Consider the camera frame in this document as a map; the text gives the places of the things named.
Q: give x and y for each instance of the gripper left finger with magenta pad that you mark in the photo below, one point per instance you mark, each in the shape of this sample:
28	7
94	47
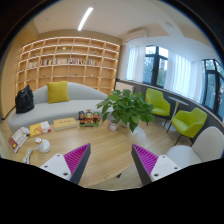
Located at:
69	166

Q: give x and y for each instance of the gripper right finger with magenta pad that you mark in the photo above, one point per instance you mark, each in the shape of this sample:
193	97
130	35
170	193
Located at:
151	167

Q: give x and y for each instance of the open magazine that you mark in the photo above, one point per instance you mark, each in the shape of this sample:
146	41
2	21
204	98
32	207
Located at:
18	138

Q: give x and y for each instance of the white sheer curtain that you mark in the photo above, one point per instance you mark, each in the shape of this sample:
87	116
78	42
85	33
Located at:
184	77
135	67

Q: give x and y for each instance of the wooden wall bookshelf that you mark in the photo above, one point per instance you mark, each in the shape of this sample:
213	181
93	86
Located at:
82	60

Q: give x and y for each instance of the black backpack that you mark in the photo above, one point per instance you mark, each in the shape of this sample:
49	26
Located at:
24	100

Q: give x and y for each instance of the colourful figurine set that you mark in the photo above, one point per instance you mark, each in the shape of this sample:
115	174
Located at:
88	118

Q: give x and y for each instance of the yellow-green cushion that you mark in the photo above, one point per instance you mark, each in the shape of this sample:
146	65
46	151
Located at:
58	92

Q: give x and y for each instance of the white chair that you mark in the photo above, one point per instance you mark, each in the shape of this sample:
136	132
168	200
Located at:
208	146

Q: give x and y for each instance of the yellow flat box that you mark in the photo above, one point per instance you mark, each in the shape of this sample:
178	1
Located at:
64	123

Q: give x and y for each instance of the white sheer curtain right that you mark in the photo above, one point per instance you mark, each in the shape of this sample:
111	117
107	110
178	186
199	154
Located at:
184	77

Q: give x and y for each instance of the green armchair near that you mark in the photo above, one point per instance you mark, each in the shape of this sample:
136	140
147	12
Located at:
188	123

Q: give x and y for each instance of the white sheer curtain left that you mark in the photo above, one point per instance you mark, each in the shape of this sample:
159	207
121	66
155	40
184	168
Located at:
135	67

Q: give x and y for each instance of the grey curved sofa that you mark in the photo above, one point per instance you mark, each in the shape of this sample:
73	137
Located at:
81	98

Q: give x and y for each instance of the green armchair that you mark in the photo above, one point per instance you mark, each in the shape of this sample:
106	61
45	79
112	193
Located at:
188	123
161	107

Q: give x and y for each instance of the white round charger device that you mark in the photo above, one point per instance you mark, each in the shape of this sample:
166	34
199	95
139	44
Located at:
43	145

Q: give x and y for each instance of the green armchair far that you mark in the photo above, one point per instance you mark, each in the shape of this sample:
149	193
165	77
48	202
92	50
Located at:
161	107

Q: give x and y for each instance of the ceiling strip light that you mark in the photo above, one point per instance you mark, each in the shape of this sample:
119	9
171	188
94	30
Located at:
85	17

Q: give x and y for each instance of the yellow picture book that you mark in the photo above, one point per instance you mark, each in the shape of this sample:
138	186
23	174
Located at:
40	128

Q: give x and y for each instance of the green potted plant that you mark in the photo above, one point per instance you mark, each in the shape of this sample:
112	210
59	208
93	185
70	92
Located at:
128	107

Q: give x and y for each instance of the small round side table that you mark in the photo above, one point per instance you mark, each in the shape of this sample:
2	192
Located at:
168	124

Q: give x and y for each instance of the white air conditioner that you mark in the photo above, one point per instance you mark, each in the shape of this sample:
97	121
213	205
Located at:
136	35

